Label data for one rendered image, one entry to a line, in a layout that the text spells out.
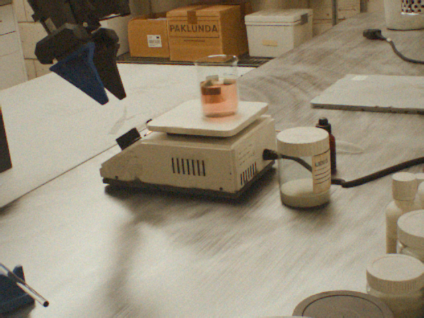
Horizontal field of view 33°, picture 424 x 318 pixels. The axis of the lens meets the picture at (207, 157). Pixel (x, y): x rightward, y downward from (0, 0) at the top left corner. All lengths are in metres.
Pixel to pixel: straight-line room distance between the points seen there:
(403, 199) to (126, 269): 0.28
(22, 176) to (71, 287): 0.35
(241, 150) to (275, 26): 2.38
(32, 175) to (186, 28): 2.33
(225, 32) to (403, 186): 2.62
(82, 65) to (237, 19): 2.48
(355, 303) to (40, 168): 0.64
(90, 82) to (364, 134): 0.41
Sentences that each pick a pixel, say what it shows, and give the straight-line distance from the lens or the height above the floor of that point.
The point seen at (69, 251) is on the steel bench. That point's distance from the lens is 0.78.
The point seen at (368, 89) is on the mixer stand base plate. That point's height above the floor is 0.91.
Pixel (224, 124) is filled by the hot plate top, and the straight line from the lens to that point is 0.84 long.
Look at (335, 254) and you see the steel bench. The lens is 0.71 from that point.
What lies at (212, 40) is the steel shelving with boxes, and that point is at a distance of 3.23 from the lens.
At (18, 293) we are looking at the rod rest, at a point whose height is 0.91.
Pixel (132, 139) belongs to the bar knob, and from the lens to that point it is 0.93.
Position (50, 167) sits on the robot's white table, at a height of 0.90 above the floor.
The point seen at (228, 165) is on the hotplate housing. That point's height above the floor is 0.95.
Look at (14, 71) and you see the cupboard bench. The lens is 4.02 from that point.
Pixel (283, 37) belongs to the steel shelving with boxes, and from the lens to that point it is 3.19.
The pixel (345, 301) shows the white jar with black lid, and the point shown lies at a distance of 0.50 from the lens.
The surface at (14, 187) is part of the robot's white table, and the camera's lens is 0.99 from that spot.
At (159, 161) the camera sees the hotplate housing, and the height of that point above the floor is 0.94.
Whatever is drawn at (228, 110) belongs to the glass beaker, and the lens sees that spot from 0.85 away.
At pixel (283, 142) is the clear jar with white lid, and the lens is 0.79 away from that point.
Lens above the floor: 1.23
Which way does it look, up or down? 19 degrees down
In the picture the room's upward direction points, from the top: 5 degrees counter-clockwise
